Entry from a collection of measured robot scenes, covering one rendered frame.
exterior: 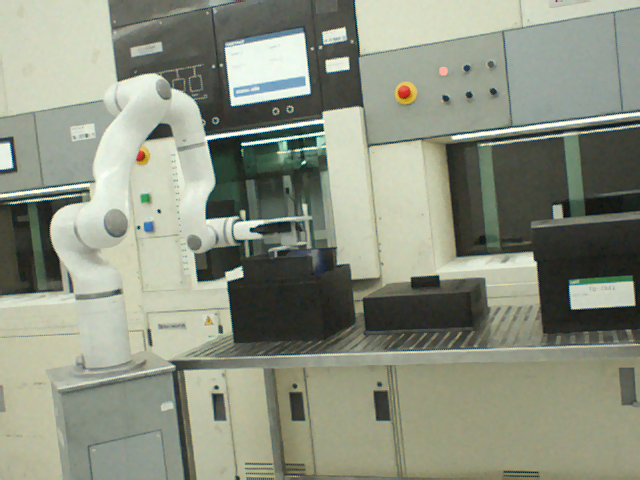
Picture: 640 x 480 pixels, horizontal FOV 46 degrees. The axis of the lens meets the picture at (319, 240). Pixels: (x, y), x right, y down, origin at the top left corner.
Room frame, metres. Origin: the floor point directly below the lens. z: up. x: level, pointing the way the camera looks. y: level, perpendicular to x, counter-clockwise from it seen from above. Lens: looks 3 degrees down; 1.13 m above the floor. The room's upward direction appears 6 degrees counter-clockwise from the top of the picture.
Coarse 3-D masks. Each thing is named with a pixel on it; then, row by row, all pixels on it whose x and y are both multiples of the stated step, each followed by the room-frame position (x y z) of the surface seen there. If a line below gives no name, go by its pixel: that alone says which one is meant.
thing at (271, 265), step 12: (288, 240) 2.12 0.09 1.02; (276, 252) 2.03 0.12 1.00; (288, 252) 2.25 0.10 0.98; (324, 252) 2.21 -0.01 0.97; (252, 264) 2.06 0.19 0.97; (264, 264) 2.05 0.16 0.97; (276, 264) 2.04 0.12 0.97; (288, 264) 2.02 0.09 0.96; (300, 264) 2.01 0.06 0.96; (312, 264) 2.02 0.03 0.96; (336, 264) 2.19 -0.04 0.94; (252, 276) 2.06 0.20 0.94; (264, 276) 2.05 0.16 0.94; (276, 276) 2.04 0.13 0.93; (288, 276) 2.02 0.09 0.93; (300, 276) 2.01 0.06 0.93
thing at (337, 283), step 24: (240, 288) 2.04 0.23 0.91; (264, 288) 2.02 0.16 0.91; (288, 288) 1.99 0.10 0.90; (312, 288) 1.97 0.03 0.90; (336, 288) 2.08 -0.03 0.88; (240, 312) 2.05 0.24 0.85; (264, 312) 2.02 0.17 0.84; (288, 312) 1.99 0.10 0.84; (312, 312) 1.97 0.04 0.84; (336, 312) 2.06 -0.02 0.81; (240, 336) 2.05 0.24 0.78; (264, 336) 2.02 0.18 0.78; (288, 336) 2.00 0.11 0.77; (312, 336) 1.97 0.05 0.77
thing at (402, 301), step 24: (384, 288) 2.11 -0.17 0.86; (408, 288) 2.05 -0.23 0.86; (432, 288) 2.00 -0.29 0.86; (456, 288) 1.95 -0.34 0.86; (480, 288) 2.03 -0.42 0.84; (384, 312) 1.95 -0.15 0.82; (408, 312) 1.93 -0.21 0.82; (432, 312) 1.90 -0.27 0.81; (456, 312) 1.88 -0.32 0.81; (480, 312) 2.00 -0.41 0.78
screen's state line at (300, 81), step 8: (280, 80) 2.45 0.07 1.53; (288, 80) 2.44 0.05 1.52; (296, 80) 2.43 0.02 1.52; (304, 80) 2.42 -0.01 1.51; (240, 88) 2.50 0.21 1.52; (248, 88) 2.49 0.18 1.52; (256, 88) 2.48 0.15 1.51; (264, 88) 2.47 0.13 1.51; (272, 88) 2.46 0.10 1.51; (280, 88) 2.45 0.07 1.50; (288, 88) 2.44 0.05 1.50; (240, 96) 2.50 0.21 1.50
